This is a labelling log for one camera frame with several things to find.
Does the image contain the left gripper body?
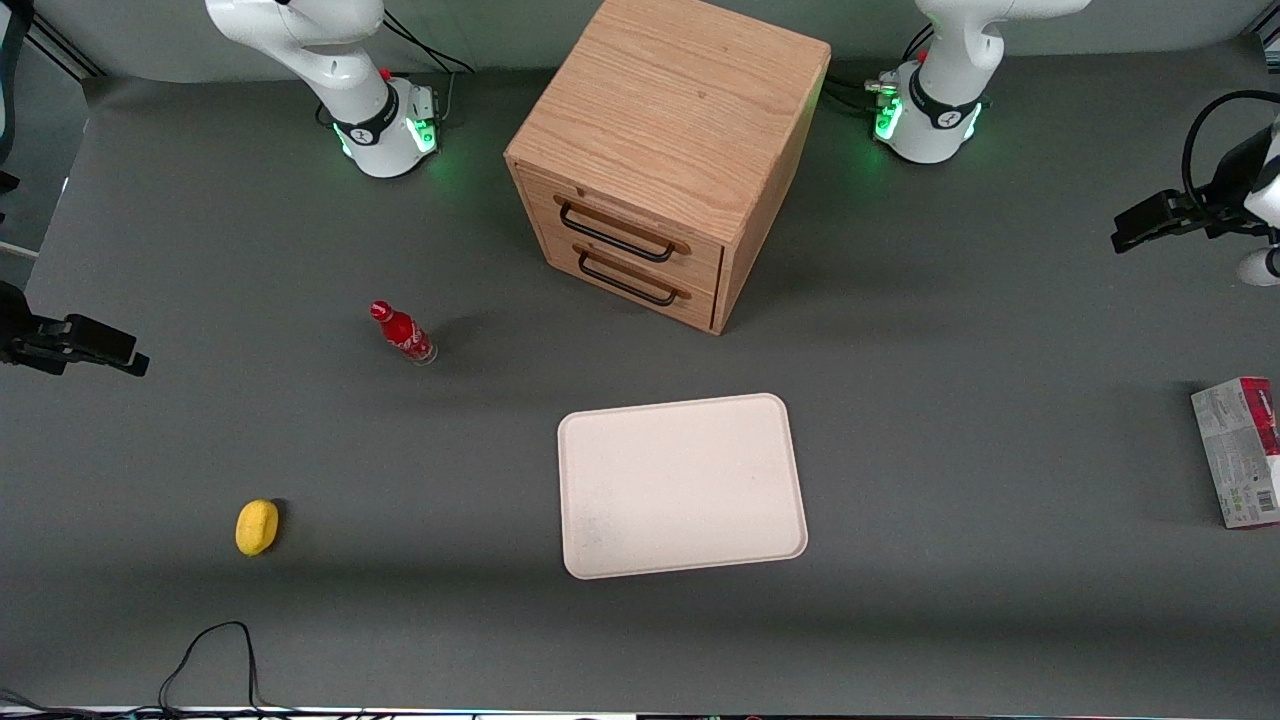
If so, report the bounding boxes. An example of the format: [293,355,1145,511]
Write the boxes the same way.
[1198,122,1280,241]

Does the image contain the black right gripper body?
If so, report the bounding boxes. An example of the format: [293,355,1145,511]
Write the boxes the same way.
[0,282,41,367]

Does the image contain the red cookie box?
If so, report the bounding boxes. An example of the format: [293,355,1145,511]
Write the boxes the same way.
[1190,376,1280,530]

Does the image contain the beige rectangular tray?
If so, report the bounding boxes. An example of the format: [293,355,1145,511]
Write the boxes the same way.
[557,393,809,581]

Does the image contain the yellow lemon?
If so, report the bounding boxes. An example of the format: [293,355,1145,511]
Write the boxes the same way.
[235,499,281,557]

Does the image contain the dark grey table mat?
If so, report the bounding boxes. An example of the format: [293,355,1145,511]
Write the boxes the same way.
[0,38,1280,717]

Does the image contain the red cola bottle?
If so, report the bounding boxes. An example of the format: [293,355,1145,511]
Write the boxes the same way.
[369,300,439,367]

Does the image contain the oak wooden drawer cabinet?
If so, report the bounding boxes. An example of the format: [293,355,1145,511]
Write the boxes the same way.
[504,0,832,336]

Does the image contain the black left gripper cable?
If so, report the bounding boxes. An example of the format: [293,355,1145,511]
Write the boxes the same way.
[1182,89,1280,206]

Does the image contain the black hanging strap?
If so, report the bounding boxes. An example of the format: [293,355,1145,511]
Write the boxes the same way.
[0,0,35,196]

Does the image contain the aluminium frame rail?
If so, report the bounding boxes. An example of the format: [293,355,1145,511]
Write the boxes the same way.
[22,18,105,81]

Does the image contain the black looped cable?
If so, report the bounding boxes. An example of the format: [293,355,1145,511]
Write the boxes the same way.
[158,621,263,713]

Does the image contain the black left arm base cables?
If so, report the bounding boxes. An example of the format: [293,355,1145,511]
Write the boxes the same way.
[824,20,936,119]

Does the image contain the black arm base cables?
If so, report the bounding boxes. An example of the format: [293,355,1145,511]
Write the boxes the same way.
[316,8,477,129]
[824,20,936,119]

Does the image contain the black right arm base cables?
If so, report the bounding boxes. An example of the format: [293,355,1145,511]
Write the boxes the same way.
[316,8,477,129]

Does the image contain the wooden drawer front, long handle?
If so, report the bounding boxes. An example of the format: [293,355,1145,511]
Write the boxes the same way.
[515,163,726,293]

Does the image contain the wooden drawer front, short handle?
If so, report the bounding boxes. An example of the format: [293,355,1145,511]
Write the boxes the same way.
[538,220,721,333]

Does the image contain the long black drawer handle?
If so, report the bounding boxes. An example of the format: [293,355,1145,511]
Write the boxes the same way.
[557,196,692,264]

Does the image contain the short black drawer handle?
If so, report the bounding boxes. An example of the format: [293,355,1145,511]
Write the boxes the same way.
[576,244,692,307]

